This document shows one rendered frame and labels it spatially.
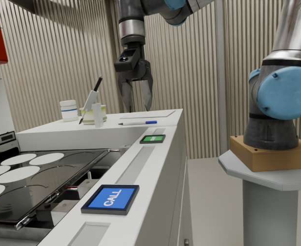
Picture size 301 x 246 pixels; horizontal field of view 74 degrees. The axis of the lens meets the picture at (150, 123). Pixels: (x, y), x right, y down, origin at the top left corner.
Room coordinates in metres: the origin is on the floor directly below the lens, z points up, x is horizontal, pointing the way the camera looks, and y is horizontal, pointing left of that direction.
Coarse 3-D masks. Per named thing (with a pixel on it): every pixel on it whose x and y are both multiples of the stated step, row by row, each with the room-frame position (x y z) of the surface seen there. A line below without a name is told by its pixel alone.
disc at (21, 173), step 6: (18, 168) 0.55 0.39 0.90; (24, 168) 0.54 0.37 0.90; (30, 168) 0.54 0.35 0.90; (36, 168) 0.53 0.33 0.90; (6, 174) 0.51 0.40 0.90; (12, 174) 0.51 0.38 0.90; (18, 174) 0.50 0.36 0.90; (24, 174) 0.50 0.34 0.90; (30, 174) 0.49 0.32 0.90; (0, 180) 0.48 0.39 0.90; (6, 180) 0.47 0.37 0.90; (12, 180) 0.47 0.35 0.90
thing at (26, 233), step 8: (32, 224) 0.36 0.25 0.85; (40, 224) 0.35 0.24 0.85; (48, 224) 0.35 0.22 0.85; (0, 232) 0.37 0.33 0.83; (8, 232) 0.36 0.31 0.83; (16, 232) 0.36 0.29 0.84; (24, 232) 0.35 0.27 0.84; (32, 232) 0.35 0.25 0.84; (40, 232) 0.34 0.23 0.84; (48, 232) 0.34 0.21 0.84; (32, 240) 0.35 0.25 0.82; (40, 240) 0.34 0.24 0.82
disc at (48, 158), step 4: (40, 156) 0.64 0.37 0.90; (44, 156) 0.64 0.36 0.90; (48, 156) 0.63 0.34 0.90; (52, 156) 0.63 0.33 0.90; (56, 156) 0.62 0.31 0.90; (60, 156) 0.62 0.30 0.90; (32, 160) 0.61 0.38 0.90; (36, 160) 0.61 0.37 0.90; (40, 160) 0.60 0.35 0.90; (44, 160) 0.60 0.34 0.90; (48, 160) 0.59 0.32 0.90; (52, 160) 0.59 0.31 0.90; (56, 160) 0.59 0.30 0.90; (32, 164) 0.57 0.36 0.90; (36, 164) 0.56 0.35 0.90
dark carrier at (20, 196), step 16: (64, 160) 0.58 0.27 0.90; (80, 160) 0.56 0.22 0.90; (32, 176) 0.48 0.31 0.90; (48, 176) 0.47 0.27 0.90; (64, 176) 0.46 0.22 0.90; (16, 192) 0.40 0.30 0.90; (32, 192) 0.39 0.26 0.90; (48, 192) 0.38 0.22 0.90; (0, 208) 0.34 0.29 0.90; (16, 208) 0.34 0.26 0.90; (32, 208) 0.33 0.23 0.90
